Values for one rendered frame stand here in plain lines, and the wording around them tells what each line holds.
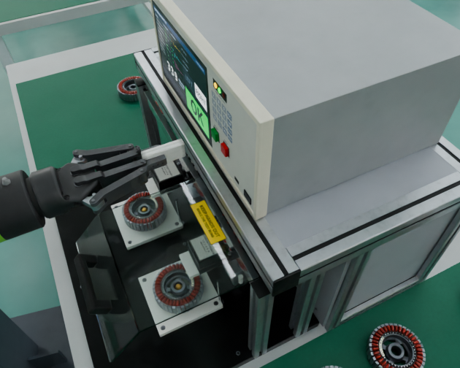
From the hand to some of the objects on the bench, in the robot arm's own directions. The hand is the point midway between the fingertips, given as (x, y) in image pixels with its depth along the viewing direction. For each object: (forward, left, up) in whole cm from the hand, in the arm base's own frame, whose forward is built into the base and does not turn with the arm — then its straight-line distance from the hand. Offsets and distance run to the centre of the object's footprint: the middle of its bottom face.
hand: (163, 153), depth 68 cm
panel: (+18, +13, -41) cm, 47 cm away
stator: (+40, -26, -43) cm, 64 cm away
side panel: (+41, -14, -43) cm, 61 cm away
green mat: (-2, +75, -44) cm, 87 cm away
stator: (-12, +77, -44) cm, 89 cm away
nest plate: (-3, -5, -41) cm, 41 cm away
